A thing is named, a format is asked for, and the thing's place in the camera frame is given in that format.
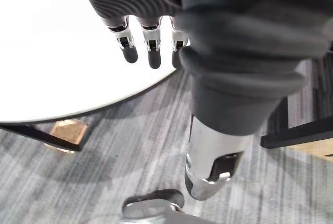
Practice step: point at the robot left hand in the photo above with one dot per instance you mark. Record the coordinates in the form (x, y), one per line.
(234, 52)

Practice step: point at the black and wood furniture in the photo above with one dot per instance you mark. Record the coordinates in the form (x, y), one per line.
(299, 130)

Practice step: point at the robot dark foot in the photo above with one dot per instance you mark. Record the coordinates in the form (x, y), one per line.
(153, 205)

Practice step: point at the white round table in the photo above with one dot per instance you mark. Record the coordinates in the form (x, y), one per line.
(52, 52)

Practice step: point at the wooden table foot block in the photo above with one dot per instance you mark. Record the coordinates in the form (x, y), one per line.
(69, 131)

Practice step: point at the black table leg frame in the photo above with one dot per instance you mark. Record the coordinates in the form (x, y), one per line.
(49, 137)

